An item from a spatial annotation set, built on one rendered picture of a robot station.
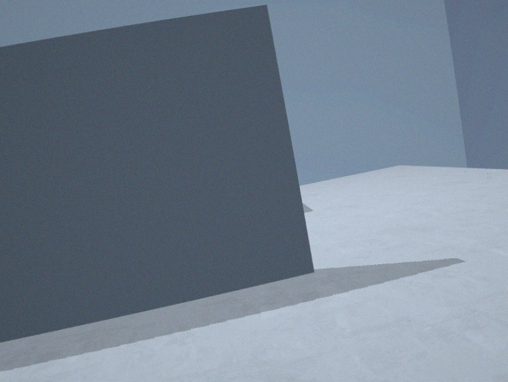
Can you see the dark grey flat board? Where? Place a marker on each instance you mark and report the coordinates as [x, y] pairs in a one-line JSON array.
[[144, 166]]

